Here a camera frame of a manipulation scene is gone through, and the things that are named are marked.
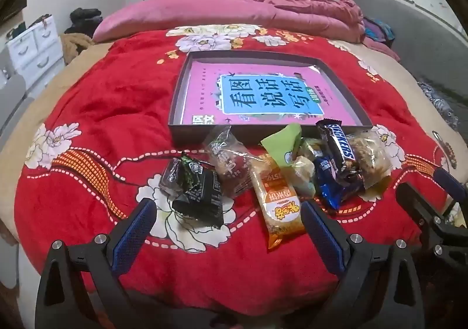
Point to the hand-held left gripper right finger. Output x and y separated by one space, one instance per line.
321 237

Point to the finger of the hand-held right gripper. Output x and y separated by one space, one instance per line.
416 203
449 181

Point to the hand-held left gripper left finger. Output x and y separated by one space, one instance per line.
137 225

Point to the orange rice cracker packet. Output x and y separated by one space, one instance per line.
279 212

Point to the blue cookie packet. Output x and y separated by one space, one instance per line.
329 182

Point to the clear packet with crumbly cake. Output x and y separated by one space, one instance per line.
371 161

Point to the black snack packet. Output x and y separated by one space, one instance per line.
197 193

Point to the yellow long snack packet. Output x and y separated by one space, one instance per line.
312 148

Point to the brown chocolate bar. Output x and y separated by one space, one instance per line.
340 148

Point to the green candy packet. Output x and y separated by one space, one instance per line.
283 148

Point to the clear packet with round snack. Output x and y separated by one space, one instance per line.
228 164

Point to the grey shallow box tray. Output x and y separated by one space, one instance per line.
175 106

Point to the brown beaded trinket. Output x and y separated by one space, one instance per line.
448 151

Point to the black white patterned cloth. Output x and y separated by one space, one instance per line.
438 102

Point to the red floral blanket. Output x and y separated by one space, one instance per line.
109 102

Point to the pink book with blue label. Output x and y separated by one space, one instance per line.
204 91

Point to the grey foam mat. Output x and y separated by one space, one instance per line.
420 33

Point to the colourful striped cloth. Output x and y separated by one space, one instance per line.
380 33

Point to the beige bed sheet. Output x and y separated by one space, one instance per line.
65 73

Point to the grey padded panel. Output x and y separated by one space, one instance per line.
11 95

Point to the brown fuzzy blanket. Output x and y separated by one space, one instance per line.
75 47

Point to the white drawer cabinet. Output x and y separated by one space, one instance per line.
36 44

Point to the dark clothes pile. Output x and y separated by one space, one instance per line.
86 22

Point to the pink quilt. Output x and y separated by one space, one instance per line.
164 14
303 11

